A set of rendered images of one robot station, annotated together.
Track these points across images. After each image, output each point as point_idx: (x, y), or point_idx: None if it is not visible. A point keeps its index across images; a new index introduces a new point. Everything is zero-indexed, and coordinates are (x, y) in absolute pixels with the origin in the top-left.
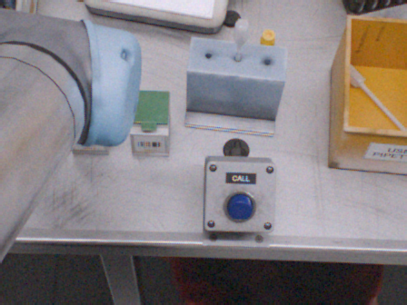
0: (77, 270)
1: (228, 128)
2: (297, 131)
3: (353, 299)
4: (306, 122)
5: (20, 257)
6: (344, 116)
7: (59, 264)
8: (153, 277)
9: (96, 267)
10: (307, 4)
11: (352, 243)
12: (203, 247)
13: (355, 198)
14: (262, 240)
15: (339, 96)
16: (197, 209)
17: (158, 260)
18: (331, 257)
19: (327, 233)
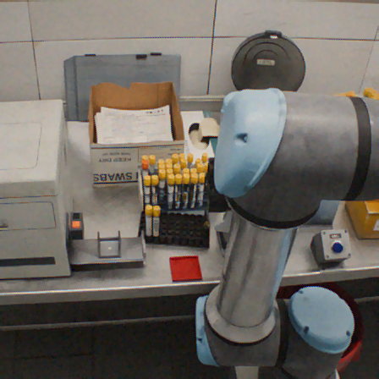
0: (184, 376)
1: (315, 228)
2: (341, 227)
3: (350, 342)
4: (343, 225)
5: (151, 373)
6: (367, 208)
7: (174, 375)
8: (227, 375)
9: (194, 373)
10: None
11: (377, 264)
12: (320, 273)
13: (372, 249)
14: (343, 267)
15: (358, 207)
16: (312, 260)
17: (227, 366)
18: (370, 273)
19: (366, 262)
